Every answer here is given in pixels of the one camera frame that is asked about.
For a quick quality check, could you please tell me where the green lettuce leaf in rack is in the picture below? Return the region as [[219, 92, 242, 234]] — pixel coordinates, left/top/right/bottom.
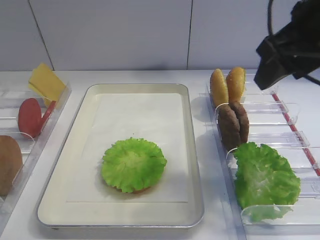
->
[[233, 142, 301, 223]]

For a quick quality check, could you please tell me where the clear acrylic right rack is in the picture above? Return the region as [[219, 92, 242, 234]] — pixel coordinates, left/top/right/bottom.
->
[[204, 82, 320, 240]]

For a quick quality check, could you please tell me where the clear acrylic left rack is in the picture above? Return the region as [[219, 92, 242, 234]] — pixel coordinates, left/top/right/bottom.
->
[[0, 83, 72, 232]]

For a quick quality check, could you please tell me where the cream metal tray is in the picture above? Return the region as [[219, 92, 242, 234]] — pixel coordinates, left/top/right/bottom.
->
[[37, 83, 204, 228]]

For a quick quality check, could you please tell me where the orange cheese slice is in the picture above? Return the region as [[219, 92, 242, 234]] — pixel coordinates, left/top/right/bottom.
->
[[28, 63, 66, 107]]

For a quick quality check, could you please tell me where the right red tomato slice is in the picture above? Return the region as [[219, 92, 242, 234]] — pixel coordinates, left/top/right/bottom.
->
[[35, 101, 56, 137]]

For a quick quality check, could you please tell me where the green lettuce leaf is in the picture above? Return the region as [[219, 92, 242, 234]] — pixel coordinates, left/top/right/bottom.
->
[[100, 137, 167, 194], [233, 142, 301, 223]]

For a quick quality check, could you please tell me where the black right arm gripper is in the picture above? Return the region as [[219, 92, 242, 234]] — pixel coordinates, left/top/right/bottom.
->
[[254, 0, 320, 90]]

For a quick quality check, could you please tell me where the right brown meat patty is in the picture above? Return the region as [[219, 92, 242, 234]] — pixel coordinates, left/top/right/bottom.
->
[[228, 101, 250, 144]]

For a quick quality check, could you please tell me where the yellow cheese slice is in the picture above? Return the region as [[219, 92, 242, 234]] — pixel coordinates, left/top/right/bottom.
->
[[28, 83, 45, 97]]

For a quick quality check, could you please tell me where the clear acrylic rack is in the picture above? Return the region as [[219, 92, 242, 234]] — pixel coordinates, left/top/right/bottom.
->
[[204, 82, 320, 240], [0, 83, 72, 232]]

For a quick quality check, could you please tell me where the toasted bread slice on tray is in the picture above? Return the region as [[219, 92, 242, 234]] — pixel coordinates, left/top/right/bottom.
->
[[113, 186, 152, 194]]

